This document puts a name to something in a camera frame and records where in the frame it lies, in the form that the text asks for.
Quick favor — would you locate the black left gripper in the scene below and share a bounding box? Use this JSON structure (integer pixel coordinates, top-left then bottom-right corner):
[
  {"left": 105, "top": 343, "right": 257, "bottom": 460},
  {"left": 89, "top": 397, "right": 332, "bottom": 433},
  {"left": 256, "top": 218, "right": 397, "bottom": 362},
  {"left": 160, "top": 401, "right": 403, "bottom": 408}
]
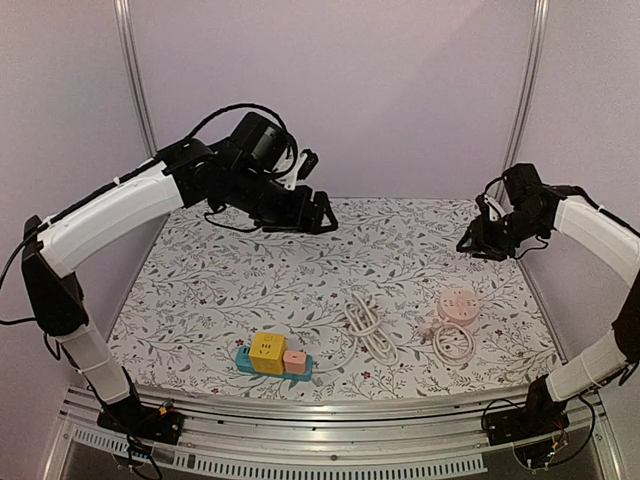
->
[{"left": 225, "top": 166, "right": 339, "bottom": 234}]

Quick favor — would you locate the round pink socket hub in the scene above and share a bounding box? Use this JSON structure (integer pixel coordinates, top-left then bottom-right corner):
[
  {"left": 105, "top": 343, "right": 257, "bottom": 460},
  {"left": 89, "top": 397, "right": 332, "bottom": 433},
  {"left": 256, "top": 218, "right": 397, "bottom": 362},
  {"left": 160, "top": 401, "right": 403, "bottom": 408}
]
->
[{"left": 436, "top": 288, "right": 480, "bottom": 327}]

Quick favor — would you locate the yellow cube socket adapter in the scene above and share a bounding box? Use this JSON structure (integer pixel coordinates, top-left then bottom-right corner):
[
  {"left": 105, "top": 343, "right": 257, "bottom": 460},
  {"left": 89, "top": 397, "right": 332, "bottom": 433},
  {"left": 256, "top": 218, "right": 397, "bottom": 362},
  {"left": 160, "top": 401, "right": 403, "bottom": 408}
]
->
[{"left": 249, "top": 332, "right": 287, "bottom": 376}]

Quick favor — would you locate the pink cube charger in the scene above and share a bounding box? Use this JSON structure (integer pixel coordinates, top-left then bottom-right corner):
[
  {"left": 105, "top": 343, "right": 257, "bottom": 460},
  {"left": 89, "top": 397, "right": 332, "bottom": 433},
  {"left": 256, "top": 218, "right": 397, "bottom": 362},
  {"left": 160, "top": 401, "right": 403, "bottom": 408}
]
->
[{"left": 282, "top": 350, "right": 307, "bottom": 375}]

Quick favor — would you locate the teal power strip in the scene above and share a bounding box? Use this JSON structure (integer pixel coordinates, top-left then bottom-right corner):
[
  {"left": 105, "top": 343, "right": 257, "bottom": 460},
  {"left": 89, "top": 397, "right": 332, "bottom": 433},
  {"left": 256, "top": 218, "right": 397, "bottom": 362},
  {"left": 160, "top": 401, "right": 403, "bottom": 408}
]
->
[{"left": 235, "top": 346, "right": 313, "bottom": 383}]

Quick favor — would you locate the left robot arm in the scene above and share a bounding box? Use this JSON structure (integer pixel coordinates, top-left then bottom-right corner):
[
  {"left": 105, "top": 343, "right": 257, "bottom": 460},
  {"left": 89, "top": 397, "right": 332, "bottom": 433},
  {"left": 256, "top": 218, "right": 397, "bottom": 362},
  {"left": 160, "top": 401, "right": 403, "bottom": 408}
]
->
[{"left": 11, "top": 103, "right": 338, "bottom": 434}]

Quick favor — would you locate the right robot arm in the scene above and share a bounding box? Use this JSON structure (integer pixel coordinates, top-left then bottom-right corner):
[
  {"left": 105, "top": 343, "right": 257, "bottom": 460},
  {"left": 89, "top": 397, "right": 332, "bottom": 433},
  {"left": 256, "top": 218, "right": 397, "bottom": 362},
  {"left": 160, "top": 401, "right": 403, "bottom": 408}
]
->
[{"left": 456, "top": 163, "right": 639, "bottom": 436}]

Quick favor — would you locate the floral patterned table mat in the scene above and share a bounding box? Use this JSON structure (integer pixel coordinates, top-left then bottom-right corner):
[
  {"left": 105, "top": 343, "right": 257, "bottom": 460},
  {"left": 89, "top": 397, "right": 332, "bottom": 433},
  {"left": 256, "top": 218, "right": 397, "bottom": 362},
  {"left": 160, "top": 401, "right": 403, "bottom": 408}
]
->
[{"left": 108, "top": 199, "right": 561, "bottom": 402}]

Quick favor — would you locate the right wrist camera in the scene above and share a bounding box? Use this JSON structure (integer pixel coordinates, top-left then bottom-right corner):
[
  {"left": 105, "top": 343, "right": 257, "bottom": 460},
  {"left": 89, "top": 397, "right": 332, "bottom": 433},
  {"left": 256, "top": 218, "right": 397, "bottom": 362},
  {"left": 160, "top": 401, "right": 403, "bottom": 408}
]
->
[{"left": 476, "top": 193, "right": 506, "bottom": 223}]

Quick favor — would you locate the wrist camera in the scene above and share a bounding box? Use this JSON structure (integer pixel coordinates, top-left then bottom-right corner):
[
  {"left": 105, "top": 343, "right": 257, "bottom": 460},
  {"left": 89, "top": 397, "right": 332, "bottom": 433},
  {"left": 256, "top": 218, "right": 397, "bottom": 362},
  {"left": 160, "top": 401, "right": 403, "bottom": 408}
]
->
[
  {"left": 275, "top": 149, "right": 319, "bottom": 191},
  {"left": 476, "top": 193, "right": 506, "bottom": 223}
]

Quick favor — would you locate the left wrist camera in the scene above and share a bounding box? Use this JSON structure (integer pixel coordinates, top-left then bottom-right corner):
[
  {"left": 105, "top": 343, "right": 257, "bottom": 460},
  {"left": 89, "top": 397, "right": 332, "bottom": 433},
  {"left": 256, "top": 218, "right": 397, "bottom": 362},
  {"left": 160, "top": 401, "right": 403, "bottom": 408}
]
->
[{"left": 275, "top": 149, "right": 319, "bottom": 191}]

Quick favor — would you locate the right aluminium frame post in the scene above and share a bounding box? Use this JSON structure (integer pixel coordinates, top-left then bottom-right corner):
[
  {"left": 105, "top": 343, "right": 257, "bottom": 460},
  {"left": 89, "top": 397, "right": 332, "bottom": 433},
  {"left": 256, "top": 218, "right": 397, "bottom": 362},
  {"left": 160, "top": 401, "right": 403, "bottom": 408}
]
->
[{"left": 502, "top": 0, "right": 550, "bottom": 170}]

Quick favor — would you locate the aluminium frame post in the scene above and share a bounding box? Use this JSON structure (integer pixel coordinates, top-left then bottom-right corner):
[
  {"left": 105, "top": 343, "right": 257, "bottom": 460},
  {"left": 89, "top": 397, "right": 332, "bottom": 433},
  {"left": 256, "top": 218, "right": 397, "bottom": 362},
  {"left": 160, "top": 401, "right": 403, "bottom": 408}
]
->
[
  {"left": 113, "top": 0, "right": 157, "bottom": 157},
  {"left": 502, "top": 0, "right": 550, "bottom": 170}
]

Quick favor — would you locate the white power strip cable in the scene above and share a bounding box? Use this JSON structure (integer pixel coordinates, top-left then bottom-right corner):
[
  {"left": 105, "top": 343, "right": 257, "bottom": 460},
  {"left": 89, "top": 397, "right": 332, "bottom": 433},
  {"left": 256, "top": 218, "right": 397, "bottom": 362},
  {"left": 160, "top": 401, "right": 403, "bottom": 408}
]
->
[{"left": 312, "top": 292, "right": 401, "bottom": 374}]

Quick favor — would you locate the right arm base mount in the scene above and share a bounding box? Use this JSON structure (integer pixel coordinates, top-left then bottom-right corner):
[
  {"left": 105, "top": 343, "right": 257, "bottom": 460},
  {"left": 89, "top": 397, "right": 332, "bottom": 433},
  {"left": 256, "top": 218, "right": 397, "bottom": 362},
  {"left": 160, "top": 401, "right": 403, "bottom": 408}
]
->
[{"left": 481, "top": 408, "right": 570, "bottom": 446}]

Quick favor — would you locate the aluminium front rail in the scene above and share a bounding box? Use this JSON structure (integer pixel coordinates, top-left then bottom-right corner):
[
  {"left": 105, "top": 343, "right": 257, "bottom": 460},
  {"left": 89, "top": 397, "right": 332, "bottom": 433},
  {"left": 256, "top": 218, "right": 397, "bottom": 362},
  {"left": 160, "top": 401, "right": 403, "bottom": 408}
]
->
[{"left": 39, "top": 384, "right": 626, "bottom": 480}]

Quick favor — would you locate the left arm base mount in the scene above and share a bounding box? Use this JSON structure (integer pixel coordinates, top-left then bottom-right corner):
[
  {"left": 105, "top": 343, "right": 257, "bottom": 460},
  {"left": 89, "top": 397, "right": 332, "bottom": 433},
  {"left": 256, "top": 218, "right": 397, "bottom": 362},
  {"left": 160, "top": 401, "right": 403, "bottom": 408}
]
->
[{"left": 97, "top": 398, "right": 185, "bottom": 445}]

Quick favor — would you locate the left aluminium frame post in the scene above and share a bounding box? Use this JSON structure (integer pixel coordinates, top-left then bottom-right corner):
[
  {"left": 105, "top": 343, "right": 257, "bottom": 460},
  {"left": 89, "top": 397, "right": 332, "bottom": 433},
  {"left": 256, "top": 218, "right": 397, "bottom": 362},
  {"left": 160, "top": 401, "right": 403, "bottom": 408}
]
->
[{"left": 113, "top": 0, "right": 157, "bottom": 157}]

